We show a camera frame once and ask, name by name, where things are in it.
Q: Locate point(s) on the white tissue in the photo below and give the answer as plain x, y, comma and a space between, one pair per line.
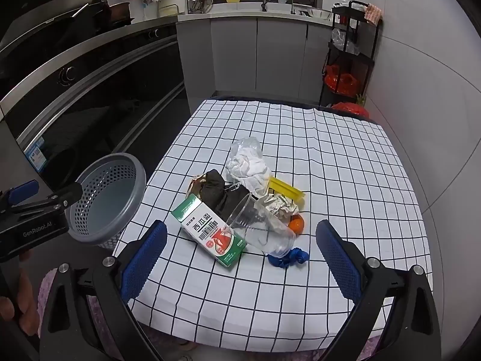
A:
248, 173

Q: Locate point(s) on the clear crumpled bag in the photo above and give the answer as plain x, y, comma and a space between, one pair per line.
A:
344, 41

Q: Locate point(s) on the blue energy label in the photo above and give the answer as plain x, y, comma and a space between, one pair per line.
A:
35, 156

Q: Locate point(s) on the yellow plastic piece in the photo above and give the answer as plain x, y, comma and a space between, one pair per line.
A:
285, 188

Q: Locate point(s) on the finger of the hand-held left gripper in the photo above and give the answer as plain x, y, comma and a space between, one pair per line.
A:
60, 195
22, 191

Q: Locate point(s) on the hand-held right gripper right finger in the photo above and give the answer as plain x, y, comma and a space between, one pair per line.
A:
338, 263

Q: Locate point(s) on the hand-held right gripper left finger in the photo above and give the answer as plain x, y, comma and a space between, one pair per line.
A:
144, 263

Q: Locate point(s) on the purple patterned cloth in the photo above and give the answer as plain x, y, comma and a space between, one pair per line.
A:
47, 289

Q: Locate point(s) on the red plastic bag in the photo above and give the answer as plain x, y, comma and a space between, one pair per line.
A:
351, 109
340, 81

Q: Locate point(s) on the clear plastic bag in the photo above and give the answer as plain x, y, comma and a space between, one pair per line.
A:
246, 144

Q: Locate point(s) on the orange peel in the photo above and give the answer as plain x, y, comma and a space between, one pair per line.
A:
297, 223

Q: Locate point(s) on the grey base cabinets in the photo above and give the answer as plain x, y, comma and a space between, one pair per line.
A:
244, 52

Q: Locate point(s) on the brown white wrapper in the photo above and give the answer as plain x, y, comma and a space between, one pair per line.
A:
195, 186

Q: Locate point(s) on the green white carton box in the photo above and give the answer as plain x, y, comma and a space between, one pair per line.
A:
195, 214

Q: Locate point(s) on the pink checked cloth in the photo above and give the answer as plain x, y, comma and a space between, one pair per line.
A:
373, 13

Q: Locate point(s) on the steel bowl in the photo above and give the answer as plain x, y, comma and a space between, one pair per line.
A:
319, 13

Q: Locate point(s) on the grey perforated plastic basket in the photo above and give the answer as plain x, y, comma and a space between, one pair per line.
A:
124, 195

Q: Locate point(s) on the foil wrapper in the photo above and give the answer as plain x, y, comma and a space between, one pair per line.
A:
278, 205

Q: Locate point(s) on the black built-in oven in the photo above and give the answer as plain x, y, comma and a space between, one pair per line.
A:
94, 101

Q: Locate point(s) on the black oven knob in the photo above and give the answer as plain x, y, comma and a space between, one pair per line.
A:
67, 76

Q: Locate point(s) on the black white checked tablecloth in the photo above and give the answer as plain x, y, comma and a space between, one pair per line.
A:
338, 165

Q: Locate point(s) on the black metal trolley shelf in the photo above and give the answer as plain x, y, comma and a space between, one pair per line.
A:
372, 62

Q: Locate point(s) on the clear plastic cup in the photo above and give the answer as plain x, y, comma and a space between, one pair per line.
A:
270, 233

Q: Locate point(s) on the person's left hand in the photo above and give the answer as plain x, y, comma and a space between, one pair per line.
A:
28, 301

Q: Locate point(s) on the black cloth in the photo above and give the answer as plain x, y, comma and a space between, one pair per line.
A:
214, 188

